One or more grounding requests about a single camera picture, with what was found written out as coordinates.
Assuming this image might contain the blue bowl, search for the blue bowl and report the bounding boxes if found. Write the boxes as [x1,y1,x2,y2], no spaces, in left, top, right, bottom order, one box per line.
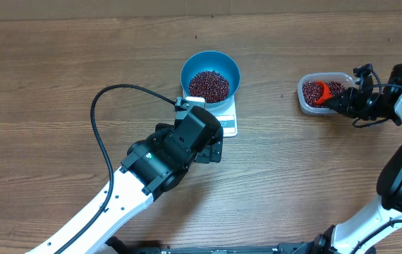
[181,51,240,100]

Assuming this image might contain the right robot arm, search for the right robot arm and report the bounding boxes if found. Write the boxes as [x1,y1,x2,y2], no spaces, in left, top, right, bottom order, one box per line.
[297,63,402,253]

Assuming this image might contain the red measuring scoop blue handle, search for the red measuring scoop blue handle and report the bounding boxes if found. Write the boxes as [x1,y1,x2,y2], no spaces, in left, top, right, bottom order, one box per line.
[315,80,332,104]

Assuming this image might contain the red beans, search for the red beans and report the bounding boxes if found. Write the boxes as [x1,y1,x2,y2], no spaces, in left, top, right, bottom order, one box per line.
[188,71,229,103]

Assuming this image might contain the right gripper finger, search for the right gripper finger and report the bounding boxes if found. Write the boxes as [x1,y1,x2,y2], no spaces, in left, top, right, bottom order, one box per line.
[328,104,357,117]
[323,87,358,106]

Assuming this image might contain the clear plastic container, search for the clear plastic container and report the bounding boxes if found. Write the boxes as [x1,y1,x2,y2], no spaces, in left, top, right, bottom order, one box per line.
[297,72,358,115]

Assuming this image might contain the white kitchen scale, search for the white kitchen scale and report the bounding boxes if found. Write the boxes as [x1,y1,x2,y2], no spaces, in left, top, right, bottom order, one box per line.
[183,92,238,138]

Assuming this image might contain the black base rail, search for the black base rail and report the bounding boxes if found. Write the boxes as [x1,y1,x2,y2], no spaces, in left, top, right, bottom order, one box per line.
[105,229,329,254]

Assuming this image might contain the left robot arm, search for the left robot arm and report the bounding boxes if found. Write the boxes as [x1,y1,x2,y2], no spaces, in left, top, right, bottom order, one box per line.
[32,106,223,253]

